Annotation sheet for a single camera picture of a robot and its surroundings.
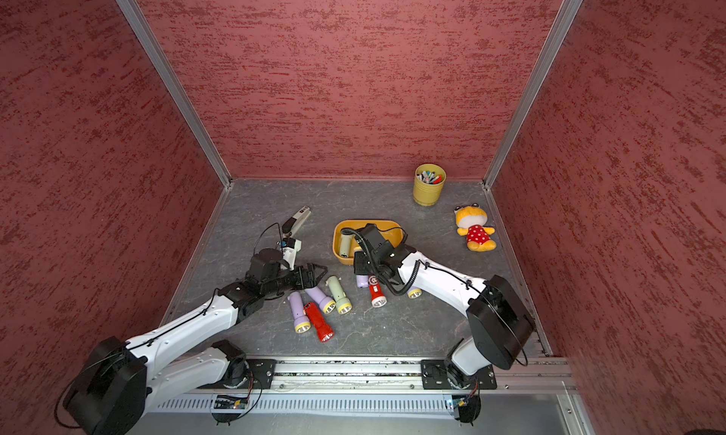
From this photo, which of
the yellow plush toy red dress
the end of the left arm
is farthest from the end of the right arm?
the yellow plush toy red dress

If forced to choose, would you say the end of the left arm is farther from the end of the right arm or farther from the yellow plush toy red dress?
the yellow plush toy red dress

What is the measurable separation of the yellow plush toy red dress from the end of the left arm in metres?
0.54

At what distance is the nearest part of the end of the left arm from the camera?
0.65 metres

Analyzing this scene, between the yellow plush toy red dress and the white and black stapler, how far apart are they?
594 millimetres

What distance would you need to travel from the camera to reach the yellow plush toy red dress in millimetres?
967

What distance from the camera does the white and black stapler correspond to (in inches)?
40.3
